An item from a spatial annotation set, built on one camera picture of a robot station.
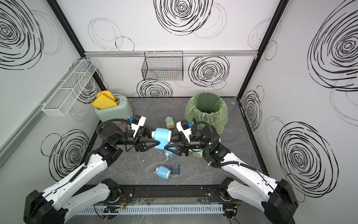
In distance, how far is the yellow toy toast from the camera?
909 mm

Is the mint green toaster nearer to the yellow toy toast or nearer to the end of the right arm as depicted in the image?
the yellow toy toast

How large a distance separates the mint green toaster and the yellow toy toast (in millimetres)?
13

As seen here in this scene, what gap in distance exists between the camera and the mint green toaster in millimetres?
948

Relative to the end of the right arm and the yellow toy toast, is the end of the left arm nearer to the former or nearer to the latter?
the end of the right arm
